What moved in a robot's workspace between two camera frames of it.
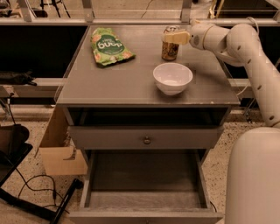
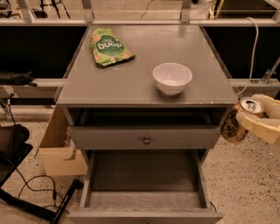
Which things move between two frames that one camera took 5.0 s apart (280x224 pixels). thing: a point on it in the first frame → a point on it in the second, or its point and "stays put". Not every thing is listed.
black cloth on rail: [17, 78] stays put
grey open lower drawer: [146, 186] stays put
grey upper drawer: [145, 136] stays put
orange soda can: [170, 50] → [233, 130]
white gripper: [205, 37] → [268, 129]
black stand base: [14, 150] stays put
